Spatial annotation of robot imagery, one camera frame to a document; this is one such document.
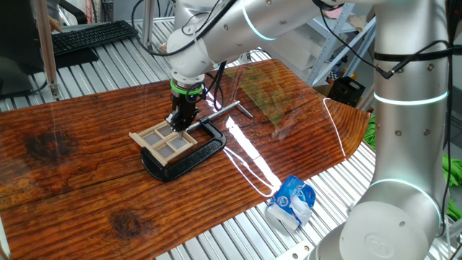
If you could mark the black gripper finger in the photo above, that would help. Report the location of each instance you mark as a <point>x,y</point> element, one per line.
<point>191,119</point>
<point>174,121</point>

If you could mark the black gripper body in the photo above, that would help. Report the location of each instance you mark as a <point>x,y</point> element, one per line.
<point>186,106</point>

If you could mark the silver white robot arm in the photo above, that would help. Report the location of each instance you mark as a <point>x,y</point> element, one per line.
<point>408,144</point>

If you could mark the bare person hand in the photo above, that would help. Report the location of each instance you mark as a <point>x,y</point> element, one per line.
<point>55,25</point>

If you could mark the black metal C-clamp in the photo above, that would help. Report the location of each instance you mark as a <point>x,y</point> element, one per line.
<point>187,159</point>

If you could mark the wood-grain table mat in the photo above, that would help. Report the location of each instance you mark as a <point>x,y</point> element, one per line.
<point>90,180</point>

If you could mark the black computer keyboard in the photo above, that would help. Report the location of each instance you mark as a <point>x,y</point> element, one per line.
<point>90,36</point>

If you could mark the blue white tissue pack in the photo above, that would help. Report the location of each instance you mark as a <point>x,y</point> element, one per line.
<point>288,198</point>

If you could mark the black white checkered toy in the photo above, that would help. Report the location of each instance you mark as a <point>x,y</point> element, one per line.
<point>334,74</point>

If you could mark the white metal shelf rack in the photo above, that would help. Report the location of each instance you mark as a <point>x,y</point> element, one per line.
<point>326,54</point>

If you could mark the black plastic crate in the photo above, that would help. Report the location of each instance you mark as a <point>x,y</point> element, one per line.
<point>344,92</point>

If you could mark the person in grey top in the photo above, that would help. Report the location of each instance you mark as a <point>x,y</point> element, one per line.
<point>52,7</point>

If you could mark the black computer monitor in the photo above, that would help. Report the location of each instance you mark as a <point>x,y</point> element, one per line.
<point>18,36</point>

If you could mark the green cloth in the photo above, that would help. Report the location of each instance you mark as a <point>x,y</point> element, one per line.
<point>369,133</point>

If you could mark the miniature wooden window frame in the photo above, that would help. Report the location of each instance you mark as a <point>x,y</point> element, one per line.
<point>153,138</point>

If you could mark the aluminium frame post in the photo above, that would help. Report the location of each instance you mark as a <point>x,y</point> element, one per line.
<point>47,47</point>
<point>148,21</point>

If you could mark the white perforated base plate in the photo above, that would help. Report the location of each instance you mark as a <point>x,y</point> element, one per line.
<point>296,251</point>

